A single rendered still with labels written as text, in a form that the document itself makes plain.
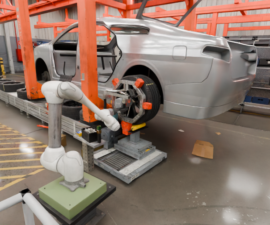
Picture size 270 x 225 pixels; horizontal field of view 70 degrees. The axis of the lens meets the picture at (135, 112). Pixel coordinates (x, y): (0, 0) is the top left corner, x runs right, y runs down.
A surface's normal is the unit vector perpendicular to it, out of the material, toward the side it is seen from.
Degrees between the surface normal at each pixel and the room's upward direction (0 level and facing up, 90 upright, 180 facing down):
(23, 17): 90
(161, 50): 90
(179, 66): 90
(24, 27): 90
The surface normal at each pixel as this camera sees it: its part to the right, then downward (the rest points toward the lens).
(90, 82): 0.76, 0.21
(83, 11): -0.65, 0.20
